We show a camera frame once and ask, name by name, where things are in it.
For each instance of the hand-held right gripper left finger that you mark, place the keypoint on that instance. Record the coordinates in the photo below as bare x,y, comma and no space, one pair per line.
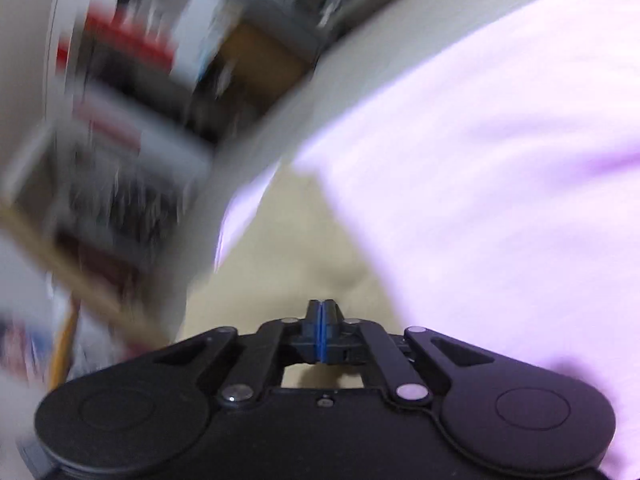
313,331

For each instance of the pink towel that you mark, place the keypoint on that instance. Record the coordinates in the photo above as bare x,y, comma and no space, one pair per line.
475,160

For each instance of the blurred cluttered shelf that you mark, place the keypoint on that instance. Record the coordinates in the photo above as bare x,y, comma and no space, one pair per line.
125,160

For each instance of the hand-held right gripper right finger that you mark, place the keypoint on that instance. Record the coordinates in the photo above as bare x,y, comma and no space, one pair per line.
327,331

